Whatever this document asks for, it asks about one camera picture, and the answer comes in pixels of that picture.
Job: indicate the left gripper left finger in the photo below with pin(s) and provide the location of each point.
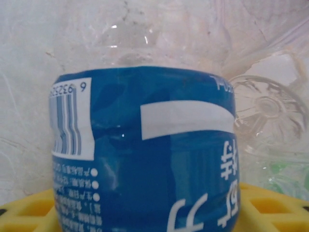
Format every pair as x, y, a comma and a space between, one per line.
36, 200

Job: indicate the clear bottle green label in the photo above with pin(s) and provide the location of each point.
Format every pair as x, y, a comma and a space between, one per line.
268, 106

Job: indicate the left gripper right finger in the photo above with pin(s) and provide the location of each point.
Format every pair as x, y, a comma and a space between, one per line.
256, 191

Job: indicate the blue label plastic bottle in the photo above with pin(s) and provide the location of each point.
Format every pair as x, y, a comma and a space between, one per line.
157, 157

